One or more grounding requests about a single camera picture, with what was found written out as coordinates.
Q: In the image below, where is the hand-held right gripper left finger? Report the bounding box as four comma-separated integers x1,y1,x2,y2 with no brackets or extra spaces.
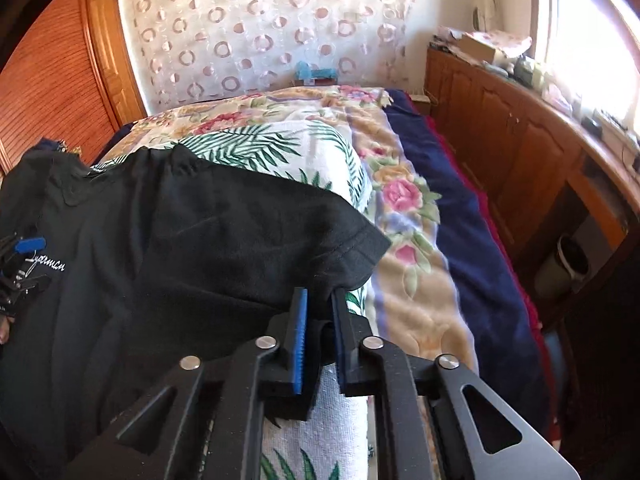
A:
65,287,323,480

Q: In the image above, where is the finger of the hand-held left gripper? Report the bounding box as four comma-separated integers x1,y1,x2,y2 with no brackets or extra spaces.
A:
0,233,48,262
0,266,48,295

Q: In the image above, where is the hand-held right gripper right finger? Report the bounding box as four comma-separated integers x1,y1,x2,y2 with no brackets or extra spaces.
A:
330,287,583,480

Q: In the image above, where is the black t-shirt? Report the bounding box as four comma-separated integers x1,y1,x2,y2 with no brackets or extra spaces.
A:
0,145,393,480

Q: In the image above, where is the navy garment with patterned trim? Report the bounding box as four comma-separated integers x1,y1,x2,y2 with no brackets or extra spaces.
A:
32,139,83,156

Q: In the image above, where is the floral blanket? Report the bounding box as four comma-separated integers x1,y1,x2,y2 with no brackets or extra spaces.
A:
95,85,481,376

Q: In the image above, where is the wooden louvered wardrobe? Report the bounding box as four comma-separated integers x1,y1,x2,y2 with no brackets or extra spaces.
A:
0,0,148,176

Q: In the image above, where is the navy blue blanket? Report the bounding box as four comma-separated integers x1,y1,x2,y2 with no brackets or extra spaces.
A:
382,89,551,411

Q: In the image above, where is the palm leaf print sheet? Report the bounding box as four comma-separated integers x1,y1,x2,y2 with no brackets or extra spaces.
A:
92,122,376,480

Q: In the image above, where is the pale waste bin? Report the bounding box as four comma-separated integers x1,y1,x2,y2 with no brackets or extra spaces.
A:
532,234,591,301

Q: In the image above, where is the blue plastic toy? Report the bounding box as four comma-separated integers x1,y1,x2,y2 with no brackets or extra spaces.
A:
292,61,337,86

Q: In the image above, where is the long wooden cabinet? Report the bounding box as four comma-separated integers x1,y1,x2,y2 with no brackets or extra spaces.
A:
425,47,640,311

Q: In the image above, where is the circle pattern sheer curtain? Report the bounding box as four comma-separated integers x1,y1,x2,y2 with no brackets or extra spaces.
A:
116,0,421,116

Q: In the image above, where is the cardboard box with papers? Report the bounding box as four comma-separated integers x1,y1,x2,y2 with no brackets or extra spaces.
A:
435,27,533,61

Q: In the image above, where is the bright window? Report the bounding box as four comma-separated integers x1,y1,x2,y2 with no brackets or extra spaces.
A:
530,0,640,126

